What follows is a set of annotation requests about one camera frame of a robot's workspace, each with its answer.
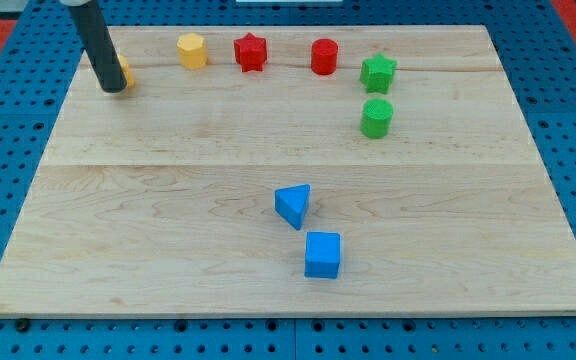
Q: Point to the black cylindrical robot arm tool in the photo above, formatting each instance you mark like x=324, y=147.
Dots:
x=90, y=24

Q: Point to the red star block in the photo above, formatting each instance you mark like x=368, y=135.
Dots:
x=250, y=52

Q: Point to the green star block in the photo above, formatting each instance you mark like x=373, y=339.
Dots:
x=377, y=73

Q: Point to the blue triangle block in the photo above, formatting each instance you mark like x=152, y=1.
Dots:
x=292, y=204

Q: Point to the light wooden board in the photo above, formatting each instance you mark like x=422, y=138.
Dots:
x=381, y=171

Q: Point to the blue cube block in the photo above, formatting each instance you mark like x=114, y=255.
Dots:
x=322, y=254

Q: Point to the green cylinder block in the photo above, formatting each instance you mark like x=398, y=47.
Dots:
x=376, y=118

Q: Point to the red cylinder block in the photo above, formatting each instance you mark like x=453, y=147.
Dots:
x=324, y=54

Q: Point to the yellow hexagonal block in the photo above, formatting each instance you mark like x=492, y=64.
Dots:
x=192, y=50

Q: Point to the yellow block behind tool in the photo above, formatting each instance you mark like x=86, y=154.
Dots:
x=127, y=72

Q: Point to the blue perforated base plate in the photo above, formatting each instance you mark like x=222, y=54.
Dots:
x=37, y=65

